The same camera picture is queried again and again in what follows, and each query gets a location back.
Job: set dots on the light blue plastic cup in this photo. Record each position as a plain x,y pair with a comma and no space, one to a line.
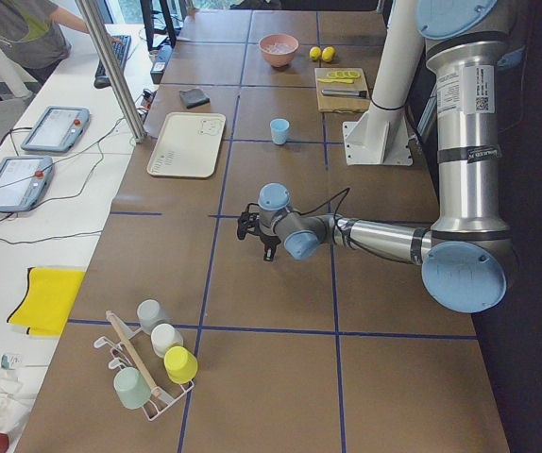
279,129

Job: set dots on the aluminium frame post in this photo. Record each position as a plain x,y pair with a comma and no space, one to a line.
101,41

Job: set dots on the pink bowl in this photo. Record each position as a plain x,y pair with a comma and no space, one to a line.
278,60

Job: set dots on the white upturned cup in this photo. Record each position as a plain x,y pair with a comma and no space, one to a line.
163,337

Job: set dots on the cream bear serving tray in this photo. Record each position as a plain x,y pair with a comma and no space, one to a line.
188,145

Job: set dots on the wooden cutting board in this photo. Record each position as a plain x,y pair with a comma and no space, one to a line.
341,104

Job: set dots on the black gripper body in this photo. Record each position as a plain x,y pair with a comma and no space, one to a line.
268,242

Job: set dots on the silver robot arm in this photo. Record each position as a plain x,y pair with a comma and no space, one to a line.
466,256

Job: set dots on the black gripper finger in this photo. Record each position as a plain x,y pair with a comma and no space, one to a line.
269,252

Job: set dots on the steel handled knife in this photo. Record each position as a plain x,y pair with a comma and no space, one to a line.
344,93

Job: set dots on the mint green upturned cup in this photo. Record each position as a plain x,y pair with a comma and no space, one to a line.
131,388

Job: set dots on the lemon slices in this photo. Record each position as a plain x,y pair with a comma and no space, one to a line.
348,75

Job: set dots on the yellow lemon left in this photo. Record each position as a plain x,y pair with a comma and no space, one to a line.
328,54

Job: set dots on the far teach pendant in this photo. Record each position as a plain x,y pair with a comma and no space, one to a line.
57,130

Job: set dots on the white camera mast pole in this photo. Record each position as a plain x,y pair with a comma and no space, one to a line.
380,136

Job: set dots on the white wire cup rack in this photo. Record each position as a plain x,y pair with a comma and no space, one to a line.
123,353

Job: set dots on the black keyboard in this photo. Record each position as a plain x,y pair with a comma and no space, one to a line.
121,49

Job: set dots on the grey upturned cup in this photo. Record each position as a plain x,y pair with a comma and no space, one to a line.
151,314

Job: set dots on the yellow upturned cup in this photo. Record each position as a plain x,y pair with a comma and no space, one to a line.
180,364

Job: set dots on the near teach pendant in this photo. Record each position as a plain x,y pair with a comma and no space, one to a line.
23,182

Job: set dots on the clear ice cubes pile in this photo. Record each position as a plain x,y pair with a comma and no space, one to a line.
278,48

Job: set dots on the grey folded cloth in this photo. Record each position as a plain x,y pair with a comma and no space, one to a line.
192,98

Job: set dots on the yellow cloth on desk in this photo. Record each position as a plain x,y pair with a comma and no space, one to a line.
49,297

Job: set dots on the person at desk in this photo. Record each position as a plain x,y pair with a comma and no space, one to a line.
31,35

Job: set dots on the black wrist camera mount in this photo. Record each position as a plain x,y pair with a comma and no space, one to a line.
248,224

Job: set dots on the yellow plastic knife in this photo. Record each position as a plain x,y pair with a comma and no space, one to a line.
346,81

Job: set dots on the teach pendant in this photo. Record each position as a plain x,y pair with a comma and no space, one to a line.
23,182
57,130

